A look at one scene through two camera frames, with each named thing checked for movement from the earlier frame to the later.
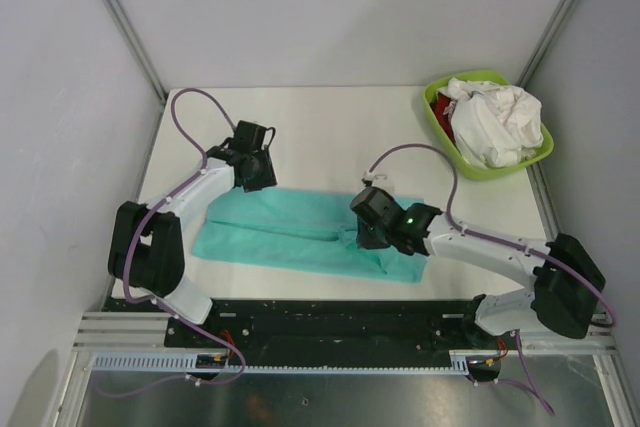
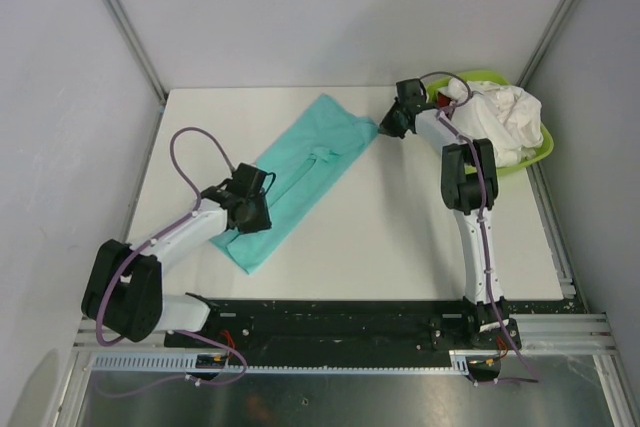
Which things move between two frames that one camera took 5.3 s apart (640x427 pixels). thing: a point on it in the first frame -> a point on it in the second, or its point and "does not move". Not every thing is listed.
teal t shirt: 297,228 -> 305,162
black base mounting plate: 412,324 does not move
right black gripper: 365,240 -> 388,125
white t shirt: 493,125 does not move
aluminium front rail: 150,329 does not move
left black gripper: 266,180 -> 262,223
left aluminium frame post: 125,28 does not move
